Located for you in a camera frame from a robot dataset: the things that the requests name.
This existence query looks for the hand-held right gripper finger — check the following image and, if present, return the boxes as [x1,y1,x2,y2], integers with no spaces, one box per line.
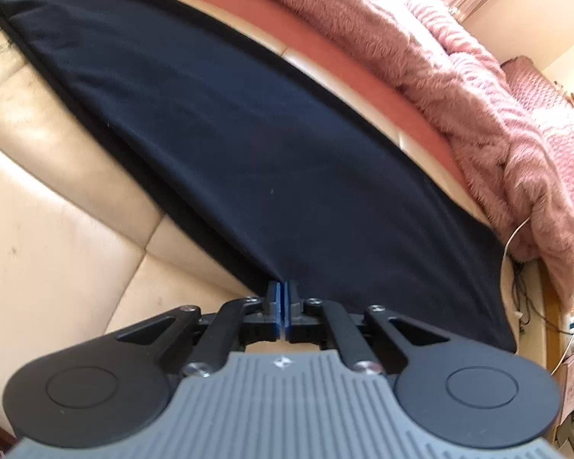
[282,281,450,376]
[117,281,281,378]

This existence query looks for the black pants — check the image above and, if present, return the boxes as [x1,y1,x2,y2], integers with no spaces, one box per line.
[0,0,517,355]

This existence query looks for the pink fuzzy blanket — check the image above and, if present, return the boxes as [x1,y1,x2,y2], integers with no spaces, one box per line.
[191,0,574,307]

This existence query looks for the pink quilted headboard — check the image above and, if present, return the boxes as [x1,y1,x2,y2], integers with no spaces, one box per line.
[500,55,574,230]

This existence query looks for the white cable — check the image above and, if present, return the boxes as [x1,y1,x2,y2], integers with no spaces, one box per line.
[502,215,536,269]

